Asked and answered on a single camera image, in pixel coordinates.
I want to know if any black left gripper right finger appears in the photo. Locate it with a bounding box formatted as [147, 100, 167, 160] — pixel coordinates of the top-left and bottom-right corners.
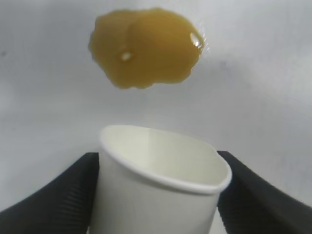
[216, 150, 312, 234]

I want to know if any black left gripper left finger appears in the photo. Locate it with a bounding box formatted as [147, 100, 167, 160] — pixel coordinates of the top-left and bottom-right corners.
[0, 151, 101, 234]

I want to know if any white paper cup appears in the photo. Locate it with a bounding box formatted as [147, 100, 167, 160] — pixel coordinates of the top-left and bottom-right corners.
[89, 124, 233, 234]

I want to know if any brown liquid spill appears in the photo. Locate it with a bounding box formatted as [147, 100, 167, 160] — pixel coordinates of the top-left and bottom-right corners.
[88, 7, 204, 90]

